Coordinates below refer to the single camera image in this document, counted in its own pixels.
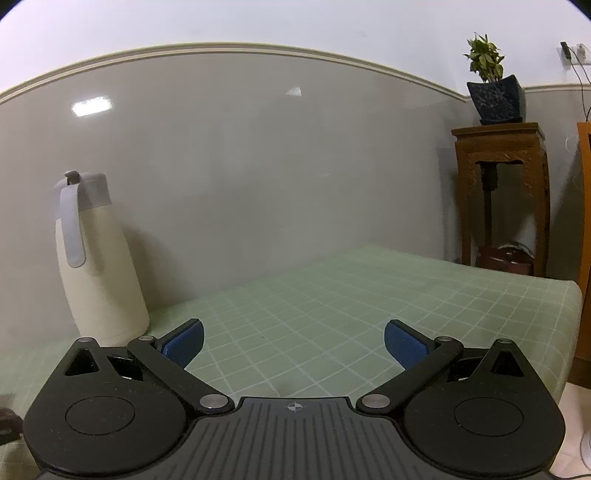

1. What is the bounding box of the carved wooden plant stand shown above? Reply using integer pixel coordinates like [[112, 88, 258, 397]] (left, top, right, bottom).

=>
[[452, 122, 550, 277]]

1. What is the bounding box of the brown box under stand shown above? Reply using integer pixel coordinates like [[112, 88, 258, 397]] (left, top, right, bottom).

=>
[[476, 245, 534, 276]]

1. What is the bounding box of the wall power plug and cable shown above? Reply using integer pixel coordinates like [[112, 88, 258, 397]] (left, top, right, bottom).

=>
[[560, 41, 591, 122]]

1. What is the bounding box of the potted green plant black pot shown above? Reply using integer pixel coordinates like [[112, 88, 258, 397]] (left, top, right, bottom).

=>
[[464, 33, 527, 126]]

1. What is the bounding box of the white thermos jug grey lid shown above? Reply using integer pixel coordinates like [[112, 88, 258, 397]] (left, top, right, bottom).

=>
[[53, 170, 149, 347]]

